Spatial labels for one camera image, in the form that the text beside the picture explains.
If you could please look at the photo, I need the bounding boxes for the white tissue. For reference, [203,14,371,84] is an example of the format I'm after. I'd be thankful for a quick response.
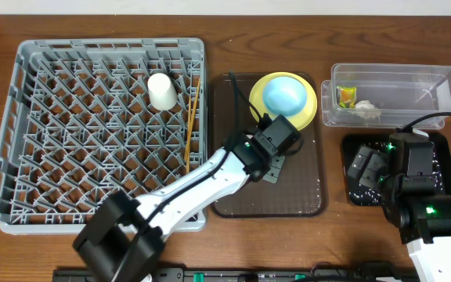
[354,100,381,120]

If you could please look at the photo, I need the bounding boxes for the yellow green snack wrapper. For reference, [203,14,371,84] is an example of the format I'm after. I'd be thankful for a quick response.
[336,86,357,108]

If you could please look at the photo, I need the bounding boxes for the white cup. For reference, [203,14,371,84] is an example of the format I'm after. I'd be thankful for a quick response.
[147,73,178,110]

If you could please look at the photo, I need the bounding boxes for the grey dishwasher rack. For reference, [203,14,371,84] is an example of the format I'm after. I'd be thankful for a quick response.
[0,38,208,235]

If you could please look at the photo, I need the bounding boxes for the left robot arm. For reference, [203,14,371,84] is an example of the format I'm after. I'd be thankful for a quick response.
[73,115,301,282]

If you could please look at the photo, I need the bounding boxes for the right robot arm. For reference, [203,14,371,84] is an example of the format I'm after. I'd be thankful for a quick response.
[341,130,451,281]

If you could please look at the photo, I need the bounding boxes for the spilled rice and shells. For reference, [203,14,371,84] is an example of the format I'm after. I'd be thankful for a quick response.
[341,133,449,206]

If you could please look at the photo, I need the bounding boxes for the dark brown serving tray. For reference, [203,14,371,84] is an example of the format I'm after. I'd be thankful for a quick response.
[208,74,327,218]

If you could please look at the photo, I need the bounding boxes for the yellow plate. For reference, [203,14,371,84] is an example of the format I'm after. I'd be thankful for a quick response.
[248,72,317,131]

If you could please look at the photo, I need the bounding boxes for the light blue bowl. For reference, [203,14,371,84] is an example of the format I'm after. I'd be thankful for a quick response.
[262,76,308,118]

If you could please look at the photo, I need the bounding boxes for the clear plastic container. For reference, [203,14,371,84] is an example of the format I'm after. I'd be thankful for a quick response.
[320,63,451,128]

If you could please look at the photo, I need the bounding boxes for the black tray bin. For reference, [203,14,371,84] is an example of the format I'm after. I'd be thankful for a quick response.
[351,134,451,195]

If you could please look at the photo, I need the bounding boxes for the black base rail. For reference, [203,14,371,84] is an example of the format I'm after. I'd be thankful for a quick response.
[52,262,418,282]

